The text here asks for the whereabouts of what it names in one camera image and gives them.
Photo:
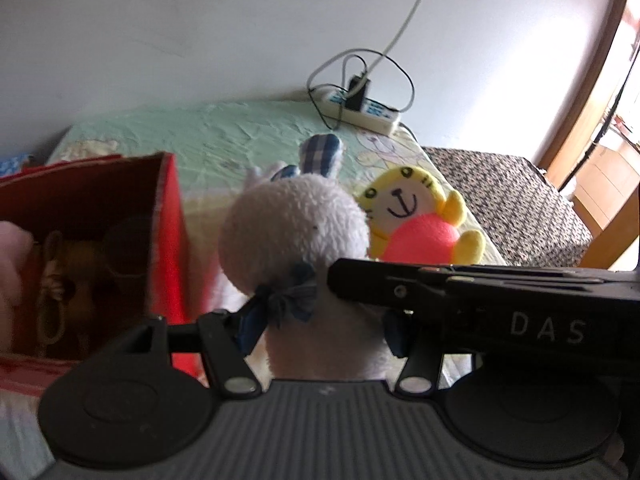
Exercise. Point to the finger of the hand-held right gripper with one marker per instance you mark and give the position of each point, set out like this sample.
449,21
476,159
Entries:
380,285

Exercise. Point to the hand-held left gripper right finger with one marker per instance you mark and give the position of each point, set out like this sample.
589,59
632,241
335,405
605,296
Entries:
395,335

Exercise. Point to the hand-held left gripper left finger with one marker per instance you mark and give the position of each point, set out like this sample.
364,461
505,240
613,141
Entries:
250,332

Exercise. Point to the yellow plush tiger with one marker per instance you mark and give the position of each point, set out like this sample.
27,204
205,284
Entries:
400,200

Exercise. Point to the white plush rabbit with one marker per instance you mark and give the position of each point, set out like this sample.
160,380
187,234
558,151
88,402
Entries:
295,220

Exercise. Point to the red cardboard box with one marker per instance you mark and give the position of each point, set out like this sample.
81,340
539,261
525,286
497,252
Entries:
170,240

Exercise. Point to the white power strip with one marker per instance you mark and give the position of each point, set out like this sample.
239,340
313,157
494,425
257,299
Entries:
372,115

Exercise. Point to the brown plush toy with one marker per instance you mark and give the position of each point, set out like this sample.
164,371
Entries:
85,275

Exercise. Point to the black charger plug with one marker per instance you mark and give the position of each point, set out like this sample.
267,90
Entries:
358,91

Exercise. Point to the black thin rod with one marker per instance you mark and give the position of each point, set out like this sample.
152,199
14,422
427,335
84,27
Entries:
600,130

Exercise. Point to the light green bed sheet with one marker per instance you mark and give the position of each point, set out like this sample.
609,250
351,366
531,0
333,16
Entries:
200,130

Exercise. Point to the pink plush toy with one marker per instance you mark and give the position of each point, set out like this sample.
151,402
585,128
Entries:
12,260

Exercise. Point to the wooden door frame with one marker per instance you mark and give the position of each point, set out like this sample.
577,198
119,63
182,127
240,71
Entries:
592,80

